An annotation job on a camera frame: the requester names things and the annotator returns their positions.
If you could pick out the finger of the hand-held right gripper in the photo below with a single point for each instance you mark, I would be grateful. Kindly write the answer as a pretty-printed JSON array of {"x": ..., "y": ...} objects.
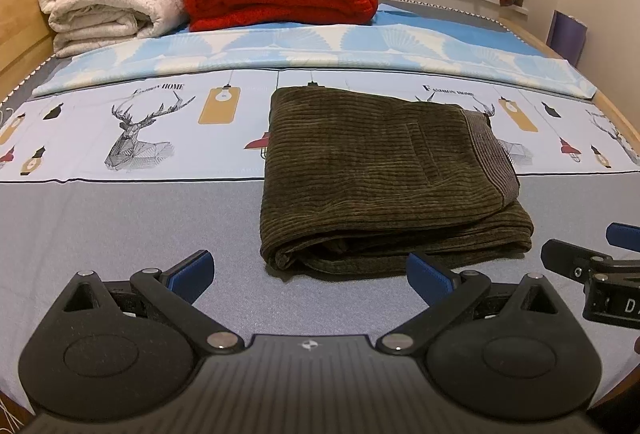
[
  {"x": 570, "y": 261},
  {"x": 625, "y": 236}
]

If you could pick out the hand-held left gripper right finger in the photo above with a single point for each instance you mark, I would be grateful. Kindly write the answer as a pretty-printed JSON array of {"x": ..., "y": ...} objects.
[{"x": 431, "y": 275}]

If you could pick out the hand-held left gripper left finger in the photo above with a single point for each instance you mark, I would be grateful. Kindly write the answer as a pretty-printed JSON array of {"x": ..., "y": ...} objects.
[{"x": 192, "y": 273}]

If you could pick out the deer print bed sheet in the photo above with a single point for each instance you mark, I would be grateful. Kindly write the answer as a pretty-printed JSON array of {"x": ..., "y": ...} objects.
[{"x": 125, "y": 214}]

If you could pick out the purple board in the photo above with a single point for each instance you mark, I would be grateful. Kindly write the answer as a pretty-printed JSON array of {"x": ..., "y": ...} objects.
[{"x": 567, "y": 36}]

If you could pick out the light blue patterned sheet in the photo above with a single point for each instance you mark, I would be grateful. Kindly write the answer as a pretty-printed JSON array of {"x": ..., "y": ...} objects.
[{"x": 350, "y": 49}]

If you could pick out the cream folded blanket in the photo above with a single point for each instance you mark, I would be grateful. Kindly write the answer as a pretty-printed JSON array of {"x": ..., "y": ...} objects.
[{"x": 110, "y": 1}]

